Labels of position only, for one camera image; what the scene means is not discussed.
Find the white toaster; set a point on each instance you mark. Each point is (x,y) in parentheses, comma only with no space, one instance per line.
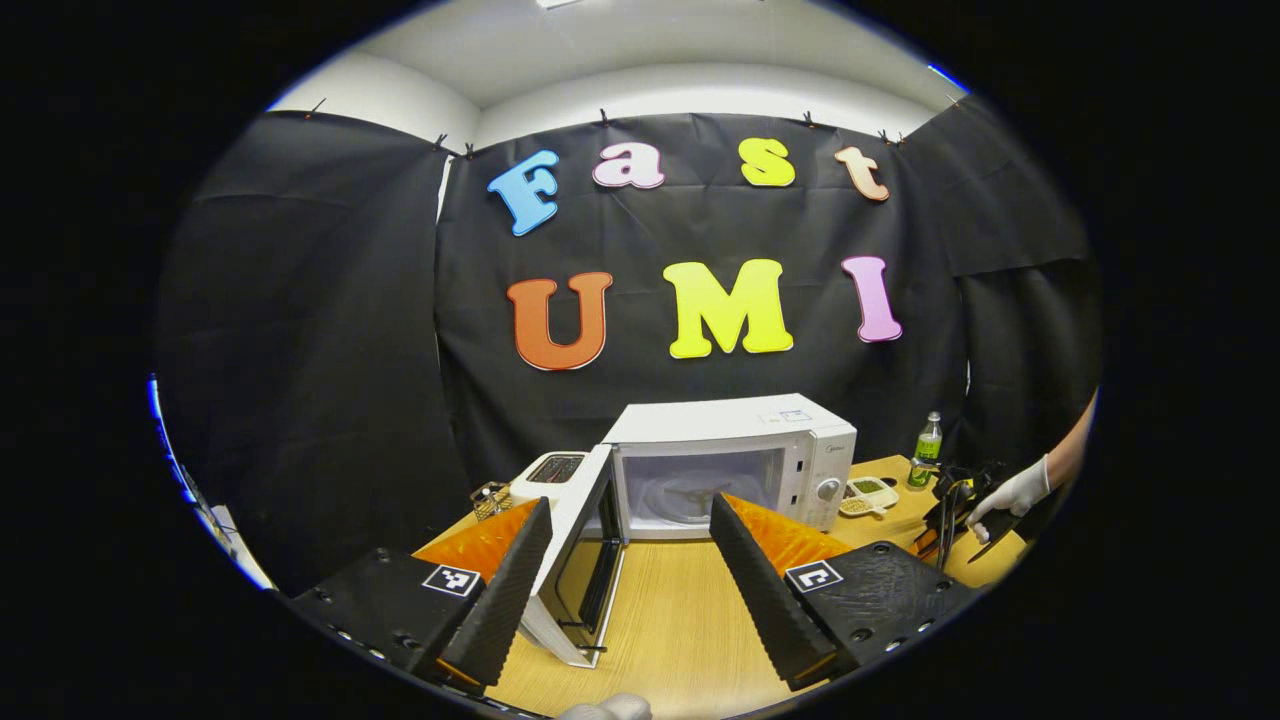
(530,492)

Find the black backdrop cloth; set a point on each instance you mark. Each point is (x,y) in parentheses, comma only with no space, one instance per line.
(600,400)

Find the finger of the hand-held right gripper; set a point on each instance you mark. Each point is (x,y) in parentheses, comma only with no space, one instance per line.
(942,530)

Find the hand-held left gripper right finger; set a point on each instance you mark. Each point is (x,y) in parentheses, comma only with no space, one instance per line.
(765,600)

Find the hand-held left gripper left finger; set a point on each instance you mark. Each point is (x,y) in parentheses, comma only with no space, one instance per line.
(500,610)

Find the white microwave oven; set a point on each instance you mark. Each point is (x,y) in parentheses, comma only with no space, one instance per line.
(730,425)

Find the green drink bottle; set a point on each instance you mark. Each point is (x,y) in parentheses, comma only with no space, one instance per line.
(926,455)

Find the divided white dish with beans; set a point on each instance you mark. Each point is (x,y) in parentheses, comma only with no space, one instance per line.
(868,497)

